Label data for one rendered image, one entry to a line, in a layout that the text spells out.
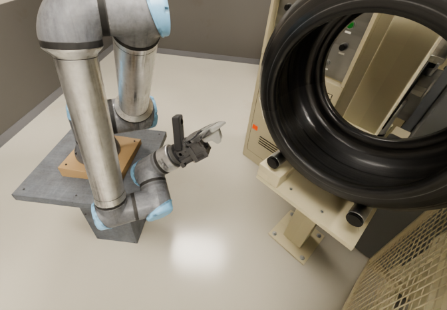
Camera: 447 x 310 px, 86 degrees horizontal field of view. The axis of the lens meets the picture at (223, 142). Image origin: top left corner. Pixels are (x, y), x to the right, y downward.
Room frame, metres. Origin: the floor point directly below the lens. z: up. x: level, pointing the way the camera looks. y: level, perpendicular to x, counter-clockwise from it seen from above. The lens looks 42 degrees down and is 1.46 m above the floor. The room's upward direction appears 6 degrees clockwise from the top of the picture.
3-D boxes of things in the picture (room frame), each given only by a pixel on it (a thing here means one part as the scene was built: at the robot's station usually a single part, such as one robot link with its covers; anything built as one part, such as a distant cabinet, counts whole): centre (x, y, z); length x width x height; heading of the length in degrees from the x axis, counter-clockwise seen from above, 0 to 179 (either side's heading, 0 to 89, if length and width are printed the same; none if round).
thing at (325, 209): (0.60, -0.39, 0.80); 0.37 x 0.36 x 0.02; 49
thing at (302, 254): (0.80, -0.54, 0.01); 0.27 x 0.27 x 0.02; 49
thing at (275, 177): (0.69, -0.29, 0.83); 0.36 x 0.09 x 0.06; 139
